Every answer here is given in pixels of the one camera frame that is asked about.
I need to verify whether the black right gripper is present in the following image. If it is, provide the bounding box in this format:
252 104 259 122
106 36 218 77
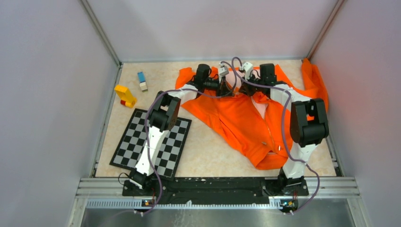
238 72 264 98

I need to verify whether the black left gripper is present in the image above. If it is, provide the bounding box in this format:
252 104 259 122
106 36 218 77
203 75 234 97

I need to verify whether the orange fleece jacket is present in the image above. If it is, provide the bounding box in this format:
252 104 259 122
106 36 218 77
175 59 329 170

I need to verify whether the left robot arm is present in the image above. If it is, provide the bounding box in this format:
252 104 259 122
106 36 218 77
129 63 234 195

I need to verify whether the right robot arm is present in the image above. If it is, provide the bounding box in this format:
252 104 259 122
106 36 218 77
239 62 329 195

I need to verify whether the blue and white block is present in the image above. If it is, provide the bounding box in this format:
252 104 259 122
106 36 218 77
137 71 148 92

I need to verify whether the yellow toy block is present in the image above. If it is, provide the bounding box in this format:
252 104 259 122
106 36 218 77
114 85 137 108

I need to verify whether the black white checkerboard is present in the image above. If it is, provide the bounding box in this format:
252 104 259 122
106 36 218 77
109 108 192 182

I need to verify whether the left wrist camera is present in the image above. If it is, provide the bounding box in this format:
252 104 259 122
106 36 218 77
218 62 229 78

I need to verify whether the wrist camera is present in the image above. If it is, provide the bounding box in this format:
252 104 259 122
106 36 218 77
218 62 229 78
239 62 253 80

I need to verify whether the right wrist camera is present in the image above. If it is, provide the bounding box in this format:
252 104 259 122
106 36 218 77
239 62 253 80

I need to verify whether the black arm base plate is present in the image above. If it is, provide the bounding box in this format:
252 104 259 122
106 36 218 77
122 177 309 197

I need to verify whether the aluminium front rail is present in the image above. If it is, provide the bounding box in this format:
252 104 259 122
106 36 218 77
76 177 360 210

